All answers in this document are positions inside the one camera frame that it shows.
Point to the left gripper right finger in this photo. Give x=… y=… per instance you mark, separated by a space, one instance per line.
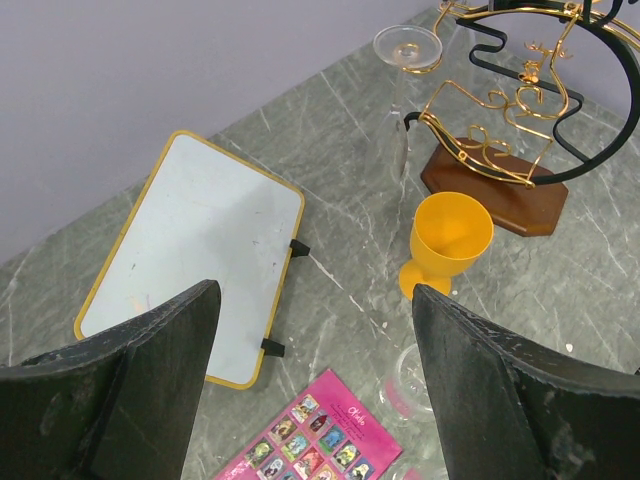
x=507 y=407

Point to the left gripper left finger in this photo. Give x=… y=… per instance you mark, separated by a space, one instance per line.
x=120 y=404

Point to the clear tall wine glass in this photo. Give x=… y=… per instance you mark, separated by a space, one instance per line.
x=410 y=49

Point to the gold wine glass rack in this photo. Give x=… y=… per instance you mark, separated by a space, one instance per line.
x=541 y=95

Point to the pink booklet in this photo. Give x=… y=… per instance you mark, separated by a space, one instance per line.
x=325 y=433

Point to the orange plastic goblet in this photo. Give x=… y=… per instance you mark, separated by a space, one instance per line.
x=450 y=231

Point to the yellow framed whiteboard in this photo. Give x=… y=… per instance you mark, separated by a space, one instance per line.
x=203 y=213

